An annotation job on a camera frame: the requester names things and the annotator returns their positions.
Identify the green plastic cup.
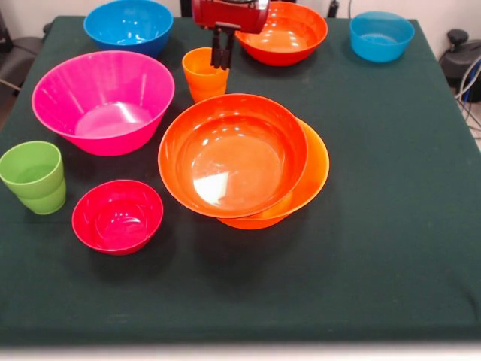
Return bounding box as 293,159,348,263
0,140,67,216

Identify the dark green tablecloth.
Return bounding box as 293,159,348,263
0,14,481,345

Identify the orange plastic cup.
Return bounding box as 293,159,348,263
182,47,231,105

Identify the small crimson bowl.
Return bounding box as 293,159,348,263
71,179,165,256

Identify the large blue bowl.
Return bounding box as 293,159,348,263
83,0,174,59

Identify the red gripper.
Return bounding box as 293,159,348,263
192,0,268,71

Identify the large pink bowl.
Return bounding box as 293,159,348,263
31,50,176,157

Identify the small translucent blue bowl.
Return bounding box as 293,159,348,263
349,11,416,63

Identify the large orange bowl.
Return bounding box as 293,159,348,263
217,117,331,230

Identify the tangle of cables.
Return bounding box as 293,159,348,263
454,56,481,132

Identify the red-orange plastic bowl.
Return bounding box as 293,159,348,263
235,1,329,67
157,93,308,219

